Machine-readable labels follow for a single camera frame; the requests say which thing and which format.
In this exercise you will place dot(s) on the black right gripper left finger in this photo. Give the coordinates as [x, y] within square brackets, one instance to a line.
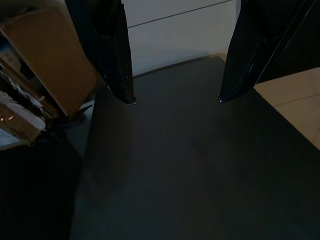
[110, 50]

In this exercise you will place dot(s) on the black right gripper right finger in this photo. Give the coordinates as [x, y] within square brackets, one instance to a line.
[250, 50]

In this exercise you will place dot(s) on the black fridge door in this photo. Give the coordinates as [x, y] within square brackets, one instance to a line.
[187, 162]

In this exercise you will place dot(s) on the brown cardboard box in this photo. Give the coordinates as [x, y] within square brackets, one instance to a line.
[50, 50]

